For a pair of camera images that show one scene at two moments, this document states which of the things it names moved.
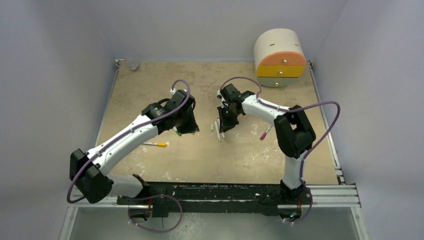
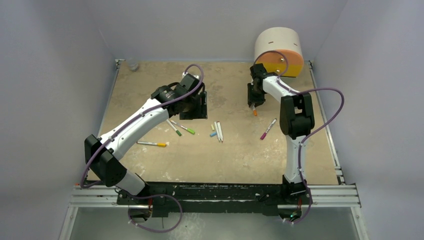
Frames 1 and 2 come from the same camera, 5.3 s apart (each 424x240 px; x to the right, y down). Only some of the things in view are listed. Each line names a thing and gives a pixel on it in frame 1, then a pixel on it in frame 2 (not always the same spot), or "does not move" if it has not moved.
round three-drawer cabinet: [280, 57] does not move
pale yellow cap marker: [217, 129] does not move
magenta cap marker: [264, 135] does not move
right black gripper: [226, 120] to [255, 98]
